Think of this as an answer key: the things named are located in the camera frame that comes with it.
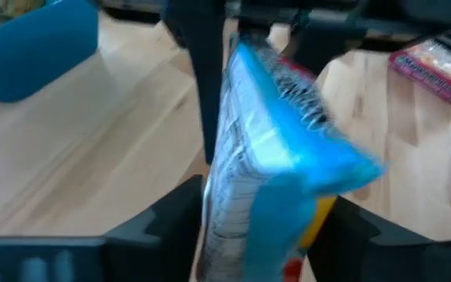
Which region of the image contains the blue beef ramen pack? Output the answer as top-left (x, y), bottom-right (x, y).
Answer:
top-left (195, 38), bottom-right (386, 282)

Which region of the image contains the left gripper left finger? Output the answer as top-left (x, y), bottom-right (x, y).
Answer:
top-left (0, 174), bottom-right (205, 282)

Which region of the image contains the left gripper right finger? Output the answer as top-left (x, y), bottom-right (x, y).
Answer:
top-left (306, 194), bottom-right (451, 282)

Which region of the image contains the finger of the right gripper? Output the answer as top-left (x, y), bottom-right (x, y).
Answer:
top-left (161, 0), bottom-right (227, 165)
top-left (282, 17), bottom-right (367, 78)

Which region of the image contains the teal plastic bin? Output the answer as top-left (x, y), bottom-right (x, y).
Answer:
top-left (0, 0), bottom-right (100, 103)

